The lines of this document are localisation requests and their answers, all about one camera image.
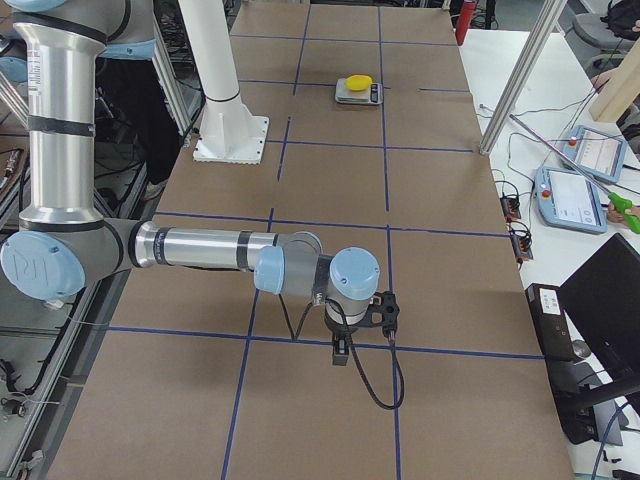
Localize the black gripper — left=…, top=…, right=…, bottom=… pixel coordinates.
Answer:
left=324, top=305, right=353, bottom=367

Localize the yellow mango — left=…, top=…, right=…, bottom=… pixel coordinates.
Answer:
left=345, top=74, right=373, bottom=92

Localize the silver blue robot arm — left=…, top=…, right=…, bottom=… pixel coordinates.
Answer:
left=1, top=1, right=379, bottom=365

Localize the small orange circuit board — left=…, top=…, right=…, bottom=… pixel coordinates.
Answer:
left=500, top=194, right=521, bottom=222

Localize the black computer box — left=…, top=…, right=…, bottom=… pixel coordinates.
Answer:
left=525, top=283, right=623, bottom=446

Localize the silver digital kitchen scale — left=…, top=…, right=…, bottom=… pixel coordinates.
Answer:
left=335, top=77, right=383, bottom=105

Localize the black monitor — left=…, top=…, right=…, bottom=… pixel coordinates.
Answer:
left=559, top=234, right=639, bottom=379

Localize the near blue teach pendant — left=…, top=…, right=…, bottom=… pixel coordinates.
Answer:
left=535, top=166, right=607, bottom=234

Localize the blue teach pendant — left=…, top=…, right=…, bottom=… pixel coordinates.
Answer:
left=535, top=166, right=607, bottom=234
left=562, top=125, right=628, bottom=184

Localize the far blue teach pendant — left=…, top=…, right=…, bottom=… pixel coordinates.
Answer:
left=562, top=125, right=628, bottom=184

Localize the red cylinder tube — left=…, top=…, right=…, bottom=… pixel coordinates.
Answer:
left=455, top=0, right=477, bottom=46

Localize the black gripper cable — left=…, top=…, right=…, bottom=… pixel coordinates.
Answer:
left=277, top=294, right=405, bottom=412

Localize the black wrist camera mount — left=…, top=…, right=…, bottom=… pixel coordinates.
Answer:
left=367, top=291, right=400, bottom=344

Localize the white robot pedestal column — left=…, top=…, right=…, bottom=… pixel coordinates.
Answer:
left=179, top=0, right=269, bottom=164

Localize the aluminium frame post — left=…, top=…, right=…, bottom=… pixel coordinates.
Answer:
left=479, top=0, right=567, bottom=155

